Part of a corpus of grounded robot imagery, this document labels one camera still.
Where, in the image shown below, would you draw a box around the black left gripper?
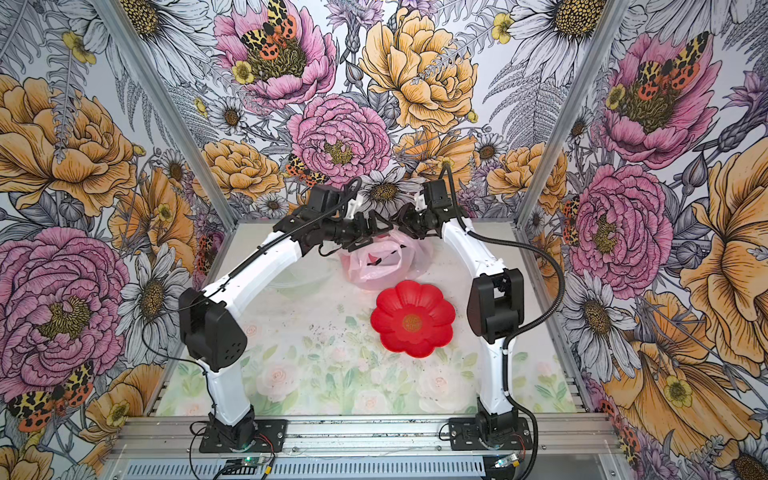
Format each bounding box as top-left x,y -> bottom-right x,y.
324,209 -> 394,252

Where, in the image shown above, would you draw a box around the pink plastic bag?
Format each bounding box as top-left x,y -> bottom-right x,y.
339,230 -> 433,291

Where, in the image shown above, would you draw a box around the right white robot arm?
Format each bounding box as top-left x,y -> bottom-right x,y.
394,180 -> 530,450

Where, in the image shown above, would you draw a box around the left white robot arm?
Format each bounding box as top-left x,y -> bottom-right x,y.
178,181 -> 393,452

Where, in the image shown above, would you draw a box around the red flower-shaped plate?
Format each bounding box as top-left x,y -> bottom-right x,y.
370,280 -> 456,358

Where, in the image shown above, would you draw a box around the green circuit board left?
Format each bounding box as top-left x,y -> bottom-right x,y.
226,456 -> 271,469

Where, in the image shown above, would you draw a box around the green circuit board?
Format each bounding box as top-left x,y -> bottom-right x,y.
494,453 -> 520,469
226,456 -> 271,469

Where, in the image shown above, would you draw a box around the green circuit board right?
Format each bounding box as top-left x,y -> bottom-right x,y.
494,453 -> 520,469

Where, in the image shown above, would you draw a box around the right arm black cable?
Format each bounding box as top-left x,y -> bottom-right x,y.
439,163 -> 567,480

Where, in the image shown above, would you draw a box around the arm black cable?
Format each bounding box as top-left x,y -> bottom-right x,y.
140,177 -> 364,480
439,163 -> 567,480

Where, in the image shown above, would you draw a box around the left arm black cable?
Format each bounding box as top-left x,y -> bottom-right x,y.
140,177 -> 364,480

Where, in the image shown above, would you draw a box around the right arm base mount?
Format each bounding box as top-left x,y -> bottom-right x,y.
447,415 -> 533,451

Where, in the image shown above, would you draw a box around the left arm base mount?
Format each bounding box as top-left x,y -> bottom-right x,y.
199,418 -> 288,454

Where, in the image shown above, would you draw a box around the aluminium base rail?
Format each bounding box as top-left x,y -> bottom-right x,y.
101,413 -> 632,479

